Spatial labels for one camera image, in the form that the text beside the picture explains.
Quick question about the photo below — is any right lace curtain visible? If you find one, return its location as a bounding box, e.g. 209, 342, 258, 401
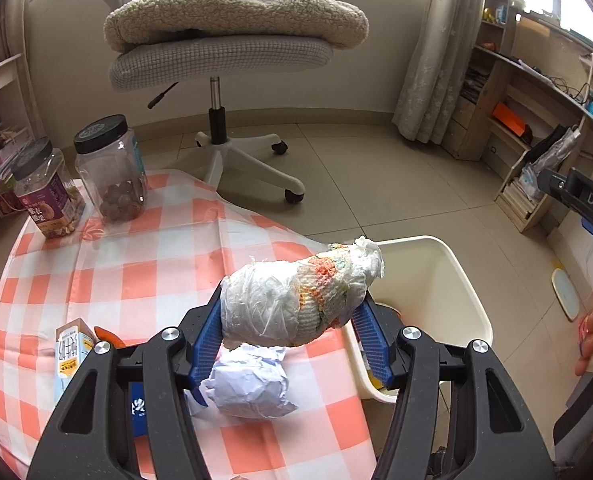
393, 0, 483, 144

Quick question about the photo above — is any red white checkered tablecloth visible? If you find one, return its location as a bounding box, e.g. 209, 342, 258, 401
0, 170, 375, 479

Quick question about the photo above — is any beige fleece blanket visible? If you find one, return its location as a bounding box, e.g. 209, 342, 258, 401
103, 0, 369, 53

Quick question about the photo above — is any orange box on desk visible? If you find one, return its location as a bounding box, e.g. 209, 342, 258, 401
491, 102, 533, 144

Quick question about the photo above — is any grey office chair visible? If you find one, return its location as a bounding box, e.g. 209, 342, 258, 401
87, 0, 344, 205

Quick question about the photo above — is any clear jar with nuts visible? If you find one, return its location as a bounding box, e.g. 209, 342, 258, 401
73, 114, 148, 224

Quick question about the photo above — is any wooden magazine rack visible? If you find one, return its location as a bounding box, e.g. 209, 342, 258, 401
495, 125, 588, 233

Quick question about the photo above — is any white trash bin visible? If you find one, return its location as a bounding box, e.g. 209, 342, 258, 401
320, 234, 495, 404

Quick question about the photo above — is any wooden desk shelf unit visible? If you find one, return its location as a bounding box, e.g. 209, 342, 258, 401
443, 0, 593, 170

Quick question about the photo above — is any white paper ball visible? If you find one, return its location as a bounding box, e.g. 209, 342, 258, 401
202, 344, 297, 420

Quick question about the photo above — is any light blue drink carton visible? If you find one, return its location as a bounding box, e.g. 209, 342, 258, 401
54, 318, 97, 402

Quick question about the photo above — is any wadded tissue with orange print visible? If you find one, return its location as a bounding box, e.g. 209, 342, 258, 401
220, 236, 385, 349

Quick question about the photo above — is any blue milk carton box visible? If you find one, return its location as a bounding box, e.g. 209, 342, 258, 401
129, 382, 148, 438

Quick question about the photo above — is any nut jar purple label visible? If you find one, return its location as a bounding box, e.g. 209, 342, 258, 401
11, 136, 85, 238

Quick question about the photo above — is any white bookshelf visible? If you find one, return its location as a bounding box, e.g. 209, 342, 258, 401
0, 0, 45, 218

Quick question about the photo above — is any orange peel piece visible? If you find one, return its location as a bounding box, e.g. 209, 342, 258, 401
94, 326, 126, 349

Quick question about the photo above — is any white bathroom scale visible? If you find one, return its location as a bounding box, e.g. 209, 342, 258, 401
551, 268, 581, 322

